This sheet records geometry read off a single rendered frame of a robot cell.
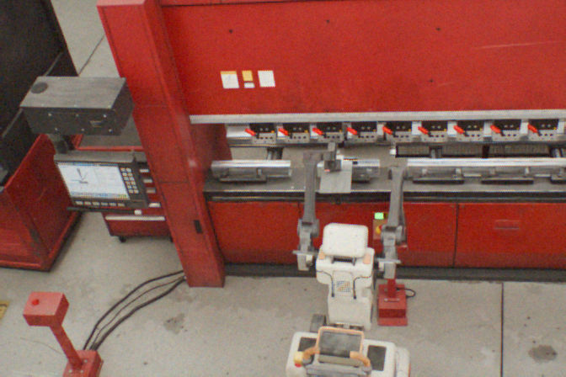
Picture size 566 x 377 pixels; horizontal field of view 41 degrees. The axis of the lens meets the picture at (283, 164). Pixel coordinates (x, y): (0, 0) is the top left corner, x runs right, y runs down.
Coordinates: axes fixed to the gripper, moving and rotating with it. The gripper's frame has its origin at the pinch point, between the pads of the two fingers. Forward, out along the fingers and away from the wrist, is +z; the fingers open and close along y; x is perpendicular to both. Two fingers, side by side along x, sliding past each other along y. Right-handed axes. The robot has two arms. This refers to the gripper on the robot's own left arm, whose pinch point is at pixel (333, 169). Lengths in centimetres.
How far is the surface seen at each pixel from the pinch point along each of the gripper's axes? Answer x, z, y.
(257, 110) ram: -24, -34, 42
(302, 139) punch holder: -13.9, -14.5, 17.6
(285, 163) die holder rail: -6.8, 8.9, 31.2
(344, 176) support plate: 4.5, -0.3, -6.6
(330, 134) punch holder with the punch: -15.7, -17.7, 0.8
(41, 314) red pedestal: 95, -25, 161
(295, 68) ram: -38, -60, 16
